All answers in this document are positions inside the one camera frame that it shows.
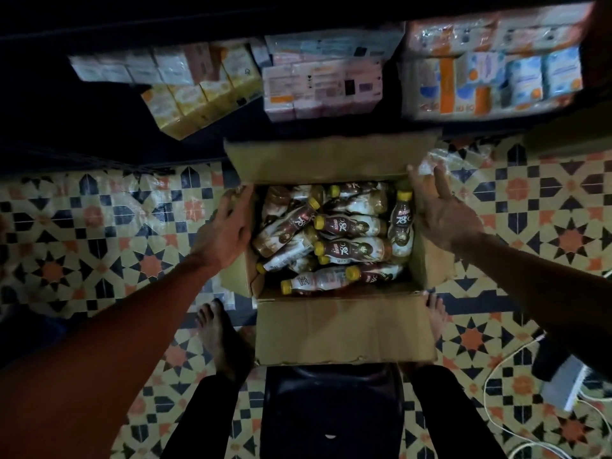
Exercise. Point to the person's right forearm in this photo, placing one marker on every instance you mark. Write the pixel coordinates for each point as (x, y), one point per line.
(545, 291)

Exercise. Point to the pile of bottles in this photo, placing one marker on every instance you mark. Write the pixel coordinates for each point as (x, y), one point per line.
(335, 239)

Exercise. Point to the person's left forearm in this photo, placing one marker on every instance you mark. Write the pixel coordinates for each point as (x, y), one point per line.
(105, 358)

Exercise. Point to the tissue packs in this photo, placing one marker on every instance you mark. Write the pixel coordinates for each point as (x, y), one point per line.
(196, 100)

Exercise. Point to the white power adapter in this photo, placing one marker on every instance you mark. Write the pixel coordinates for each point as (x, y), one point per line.
(564, 382)

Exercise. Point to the person's right foot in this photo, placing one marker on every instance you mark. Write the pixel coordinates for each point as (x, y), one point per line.
(436, 315)

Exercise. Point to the person's left hand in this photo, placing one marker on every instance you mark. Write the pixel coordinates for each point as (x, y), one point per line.
(228, 239)

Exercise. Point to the black metal shelf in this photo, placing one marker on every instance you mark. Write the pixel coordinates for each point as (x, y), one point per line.
(57, 129)

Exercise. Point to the black plastic stool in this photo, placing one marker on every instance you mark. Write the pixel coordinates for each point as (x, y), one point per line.
(330, 416)

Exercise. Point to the black handheld clamp tool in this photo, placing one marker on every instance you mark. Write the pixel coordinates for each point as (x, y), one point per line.
(550, 356)

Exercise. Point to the flat white packet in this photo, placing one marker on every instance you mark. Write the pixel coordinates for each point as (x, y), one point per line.
(335, 45)

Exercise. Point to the row of orange blue packets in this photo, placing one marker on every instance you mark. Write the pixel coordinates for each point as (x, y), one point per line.
(497, 83)

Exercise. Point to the row of pale pink packets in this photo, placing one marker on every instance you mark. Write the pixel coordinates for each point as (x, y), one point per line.
(497, 31)

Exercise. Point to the person's right hand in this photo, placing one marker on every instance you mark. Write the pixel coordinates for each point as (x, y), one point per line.
(447, 220)

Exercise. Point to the stack of pink white boxes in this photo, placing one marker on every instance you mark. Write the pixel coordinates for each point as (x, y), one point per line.
(320, 89)

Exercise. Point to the brown cardboard box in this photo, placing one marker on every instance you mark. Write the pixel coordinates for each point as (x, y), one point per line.
(344, 330)

